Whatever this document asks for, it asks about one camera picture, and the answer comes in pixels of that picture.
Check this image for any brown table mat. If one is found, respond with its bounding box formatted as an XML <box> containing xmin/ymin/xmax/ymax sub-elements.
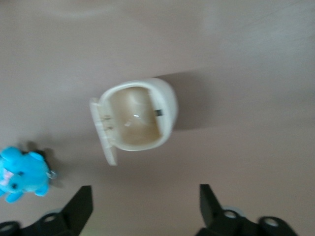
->
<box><xmin>0</xmin><ymin>0</ymin><xmax>315</xmax><ymax>236</ymax></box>

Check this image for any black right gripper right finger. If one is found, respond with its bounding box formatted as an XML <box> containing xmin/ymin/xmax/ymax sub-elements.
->
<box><xmin>196</xmin><ymin>183</ymin><xmax>300</xmax><ymax>236</ymax></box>

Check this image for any cream white trash can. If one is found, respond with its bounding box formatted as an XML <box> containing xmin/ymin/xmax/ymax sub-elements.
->
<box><xmin>89</xmin><ymin>77</ymin><xmax>179</xmax><ymax>168</ymax></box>

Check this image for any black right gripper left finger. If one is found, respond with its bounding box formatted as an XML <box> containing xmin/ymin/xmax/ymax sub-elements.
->
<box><xmin>0</xmin><ymin>185</ymin><xmax>94</xmax><ymax>236</ymax></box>

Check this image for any blue teddy bear plush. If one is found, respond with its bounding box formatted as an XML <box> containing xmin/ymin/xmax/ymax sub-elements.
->
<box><xmin>0</xmin><ymin>146</ymin><xmax>59</xmax><ymax>204</ymax></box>

